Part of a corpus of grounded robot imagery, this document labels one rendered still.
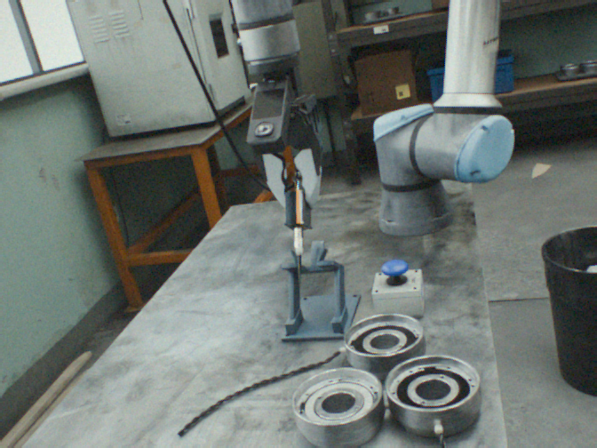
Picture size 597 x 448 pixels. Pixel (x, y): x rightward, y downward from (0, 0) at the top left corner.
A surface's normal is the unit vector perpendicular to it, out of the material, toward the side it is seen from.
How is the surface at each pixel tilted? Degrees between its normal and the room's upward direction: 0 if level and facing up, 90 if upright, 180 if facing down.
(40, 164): 90
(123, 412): 0
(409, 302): 90
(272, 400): 0
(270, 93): 32
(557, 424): 0
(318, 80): 90
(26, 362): 90
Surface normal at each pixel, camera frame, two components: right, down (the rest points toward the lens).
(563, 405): -0.19, -0.92
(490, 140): 0.61, 0.29
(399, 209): -0.62, 0.09
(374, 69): -0.13, 0.48
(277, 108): -0.25, -0.58
